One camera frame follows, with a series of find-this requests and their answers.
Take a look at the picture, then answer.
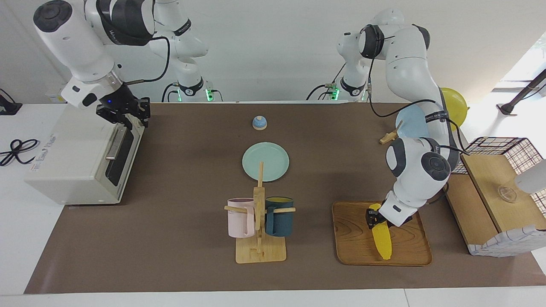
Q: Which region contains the checkered white cloth liner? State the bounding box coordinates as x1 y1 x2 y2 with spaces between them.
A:
467 225 546 258

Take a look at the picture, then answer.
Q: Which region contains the yellow corn cob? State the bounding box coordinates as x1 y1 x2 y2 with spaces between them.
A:
368 203 392 261

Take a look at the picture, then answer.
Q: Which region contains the white box with yellow label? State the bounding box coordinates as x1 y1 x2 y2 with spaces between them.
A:
45 90 69 104

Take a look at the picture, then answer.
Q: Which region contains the brown table mat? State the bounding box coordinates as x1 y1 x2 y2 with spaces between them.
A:
23 101 546 295

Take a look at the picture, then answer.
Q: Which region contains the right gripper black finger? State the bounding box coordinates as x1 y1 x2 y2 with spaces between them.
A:
137 97 151 127
96 107 133 129

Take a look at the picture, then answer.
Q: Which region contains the dark blue mug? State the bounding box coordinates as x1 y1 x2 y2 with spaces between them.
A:
264 196 294 237

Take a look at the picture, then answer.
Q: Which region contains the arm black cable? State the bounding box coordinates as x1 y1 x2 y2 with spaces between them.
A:
368 26 472 156
126 36 171 85

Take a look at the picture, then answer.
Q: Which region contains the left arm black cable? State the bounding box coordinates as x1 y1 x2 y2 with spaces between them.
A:
368 26 472 156

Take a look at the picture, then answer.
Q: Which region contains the pink mug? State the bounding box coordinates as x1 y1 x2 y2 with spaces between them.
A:
227 197 256 238

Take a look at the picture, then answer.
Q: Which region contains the white rounded device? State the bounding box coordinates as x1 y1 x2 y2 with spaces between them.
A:
514 160 546 194

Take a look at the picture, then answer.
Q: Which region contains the yellow plate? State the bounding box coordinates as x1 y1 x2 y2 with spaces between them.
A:
439 87 468 132

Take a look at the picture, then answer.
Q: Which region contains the brown wooden tray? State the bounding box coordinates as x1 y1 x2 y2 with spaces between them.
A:
331 200 433 267

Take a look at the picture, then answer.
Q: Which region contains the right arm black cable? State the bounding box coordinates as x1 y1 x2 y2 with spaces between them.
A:
126 36 171 85

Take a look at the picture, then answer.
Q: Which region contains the black base cable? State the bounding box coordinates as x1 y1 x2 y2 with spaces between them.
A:
306 64 347 101

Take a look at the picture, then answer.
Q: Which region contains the small clear glass piece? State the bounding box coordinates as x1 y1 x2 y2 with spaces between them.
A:
497 184 518 203

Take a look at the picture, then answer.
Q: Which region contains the oven glass door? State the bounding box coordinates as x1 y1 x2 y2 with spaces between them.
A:
97 122 145 203

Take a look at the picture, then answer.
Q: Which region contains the black device on table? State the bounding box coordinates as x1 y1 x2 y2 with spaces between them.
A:
0 89 23 116

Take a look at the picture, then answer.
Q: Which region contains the pale green plate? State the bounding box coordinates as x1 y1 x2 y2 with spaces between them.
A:
242 142 290 182

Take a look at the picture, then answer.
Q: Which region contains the wooden mug rack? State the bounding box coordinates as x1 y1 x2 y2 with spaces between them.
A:
224 161 296 264

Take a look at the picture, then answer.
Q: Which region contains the coiled black cable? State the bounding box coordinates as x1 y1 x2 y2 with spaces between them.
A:
0 139 40 167

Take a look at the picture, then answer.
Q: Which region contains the black stand leg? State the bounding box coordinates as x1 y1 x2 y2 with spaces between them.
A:
497 68 546 116

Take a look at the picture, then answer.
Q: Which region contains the cream toaster oven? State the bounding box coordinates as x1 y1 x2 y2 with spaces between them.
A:
24 95 145 206

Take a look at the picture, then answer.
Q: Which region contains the wire basket with wooden boards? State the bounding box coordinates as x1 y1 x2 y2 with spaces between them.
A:
444 136 546 257

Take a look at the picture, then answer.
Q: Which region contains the light blue plate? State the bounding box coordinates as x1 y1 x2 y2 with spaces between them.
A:
395 104 427 139

